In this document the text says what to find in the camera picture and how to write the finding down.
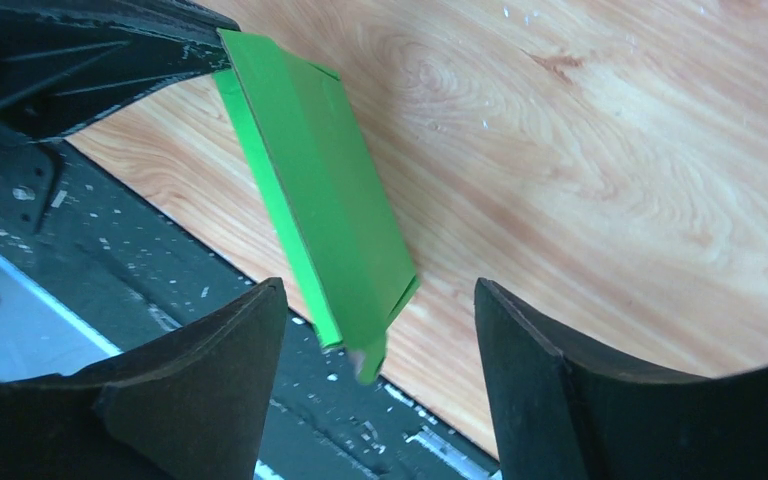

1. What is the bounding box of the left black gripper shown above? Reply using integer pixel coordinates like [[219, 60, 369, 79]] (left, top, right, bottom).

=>
[[0, 1, 239, 234]]

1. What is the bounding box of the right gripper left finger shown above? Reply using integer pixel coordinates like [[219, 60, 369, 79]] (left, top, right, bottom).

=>
[[0, 278, 288, 479]]

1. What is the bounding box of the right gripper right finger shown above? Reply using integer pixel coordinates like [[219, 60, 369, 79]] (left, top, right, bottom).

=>
[[474, 278, 768, 479]]

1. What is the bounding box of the green paper box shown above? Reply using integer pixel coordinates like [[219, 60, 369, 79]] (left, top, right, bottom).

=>
[[215, 29, 419, 384]]

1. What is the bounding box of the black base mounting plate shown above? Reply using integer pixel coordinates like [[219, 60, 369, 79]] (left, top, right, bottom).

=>
[[0, 143, 500, 479]]

